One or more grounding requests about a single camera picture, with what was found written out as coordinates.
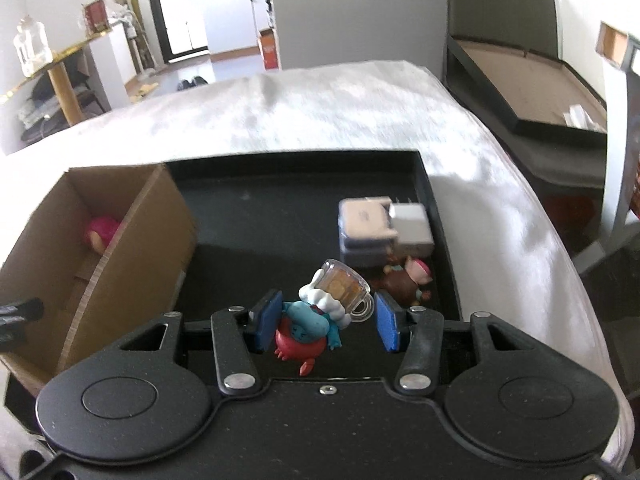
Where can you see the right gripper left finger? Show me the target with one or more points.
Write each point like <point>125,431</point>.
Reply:
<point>237,334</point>

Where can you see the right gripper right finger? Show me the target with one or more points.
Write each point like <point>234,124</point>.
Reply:
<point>416,333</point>

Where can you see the blue red chef figurine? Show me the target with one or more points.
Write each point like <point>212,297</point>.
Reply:
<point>335,298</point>

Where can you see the brown cardboard box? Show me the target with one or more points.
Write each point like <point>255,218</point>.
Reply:
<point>90,300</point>

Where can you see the pink bear figurine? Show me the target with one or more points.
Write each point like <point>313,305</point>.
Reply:
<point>100,232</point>

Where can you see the brown cow figurine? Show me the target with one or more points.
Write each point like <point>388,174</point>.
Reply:
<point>409,284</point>

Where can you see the black tray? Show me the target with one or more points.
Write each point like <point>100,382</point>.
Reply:
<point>264,224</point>

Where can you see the white plug adapter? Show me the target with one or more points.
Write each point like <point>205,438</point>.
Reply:
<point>414,234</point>

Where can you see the white blanket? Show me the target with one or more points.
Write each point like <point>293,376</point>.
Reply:
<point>525,389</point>

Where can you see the lavender beige charger box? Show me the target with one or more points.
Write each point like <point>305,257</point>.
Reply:
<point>365,234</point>

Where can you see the grey white desk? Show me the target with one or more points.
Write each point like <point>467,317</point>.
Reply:
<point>619,222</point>

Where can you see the round gold side table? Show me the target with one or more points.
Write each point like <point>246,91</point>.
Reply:
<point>60,80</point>

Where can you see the black slippers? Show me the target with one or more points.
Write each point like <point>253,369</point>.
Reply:
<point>196,81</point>

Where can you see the black framed board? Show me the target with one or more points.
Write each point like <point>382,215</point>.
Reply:
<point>534,96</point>

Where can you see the clear glass jar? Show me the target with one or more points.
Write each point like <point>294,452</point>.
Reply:
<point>32,45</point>

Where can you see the orange cardboard box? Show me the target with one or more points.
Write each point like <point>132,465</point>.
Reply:
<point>268,49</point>

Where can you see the red box on table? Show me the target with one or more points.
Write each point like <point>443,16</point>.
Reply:
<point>95,17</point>

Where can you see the white kitchen cabinet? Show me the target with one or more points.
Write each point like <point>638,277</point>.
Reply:
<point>233,25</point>

